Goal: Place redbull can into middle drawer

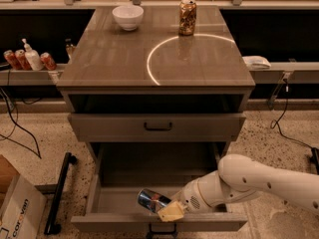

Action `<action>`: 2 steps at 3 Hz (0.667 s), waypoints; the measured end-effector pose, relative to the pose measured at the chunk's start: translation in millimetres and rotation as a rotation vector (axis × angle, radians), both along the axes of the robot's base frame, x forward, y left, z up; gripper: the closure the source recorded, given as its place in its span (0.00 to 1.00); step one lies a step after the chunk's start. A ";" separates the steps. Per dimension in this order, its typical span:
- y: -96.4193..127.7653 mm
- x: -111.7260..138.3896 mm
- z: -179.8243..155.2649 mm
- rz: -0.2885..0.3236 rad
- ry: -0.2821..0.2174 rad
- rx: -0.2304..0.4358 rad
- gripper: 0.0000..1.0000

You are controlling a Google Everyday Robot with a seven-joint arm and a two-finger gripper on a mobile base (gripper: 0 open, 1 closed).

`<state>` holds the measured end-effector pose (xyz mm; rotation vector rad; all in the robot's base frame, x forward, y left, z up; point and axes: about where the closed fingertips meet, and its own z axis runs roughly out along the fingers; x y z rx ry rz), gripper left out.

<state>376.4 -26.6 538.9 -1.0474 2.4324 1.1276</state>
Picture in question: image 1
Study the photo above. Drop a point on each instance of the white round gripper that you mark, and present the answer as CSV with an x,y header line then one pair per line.
x,y
188,196

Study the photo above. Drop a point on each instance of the blue silver redbull can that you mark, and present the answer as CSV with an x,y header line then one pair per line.
x,y
152,201

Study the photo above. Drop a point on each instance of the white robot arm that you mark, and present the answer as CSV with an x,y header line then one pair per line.
x,y
239,178

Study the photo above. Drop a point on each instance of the open lower drawer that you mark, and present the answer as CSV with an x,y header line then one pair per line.
x,y
124,169

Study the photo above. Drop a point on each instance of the grey drawer cabinet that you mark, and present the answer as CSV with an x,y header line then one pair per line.
x,y
155,71

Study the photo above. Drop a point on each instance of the gold patterned soda can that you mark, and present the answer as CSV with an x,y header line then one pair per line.
x,y
187,17

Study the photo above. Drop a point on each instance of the red can right of bottle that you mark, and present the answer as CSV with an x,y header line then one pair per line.
x,y
48,61

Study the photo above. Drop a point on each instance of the black metal bar stand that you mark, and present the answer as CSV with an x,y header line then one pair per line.
x,y
52,228

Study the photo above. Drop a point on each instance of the cardboard box with lettering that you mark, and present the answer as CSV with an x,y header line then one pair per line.
x,y
21,204

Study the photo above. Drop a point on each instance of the white folded cloth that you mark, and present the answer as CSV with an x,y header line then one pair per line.
x,y
256,62

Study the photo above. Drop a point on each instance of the small dark glass bottle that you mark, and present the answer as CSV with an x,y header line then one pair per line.
x,y
70,47

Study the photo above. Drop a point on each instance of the white ceramic bowl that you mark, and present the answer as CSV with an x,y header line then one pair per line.
x,y
128,17

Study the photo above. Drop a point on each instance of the grey wall shelf right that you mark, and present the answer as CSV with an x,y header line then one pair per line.
x,y
297,73

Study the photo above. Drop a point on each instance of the grey wall shelf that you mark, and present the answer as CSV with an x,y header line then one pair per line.
x,y
297,73
31,78

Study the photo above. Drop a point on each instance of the grey wall shelf left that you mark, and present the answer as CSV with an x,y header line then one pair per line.
x,y
31,78

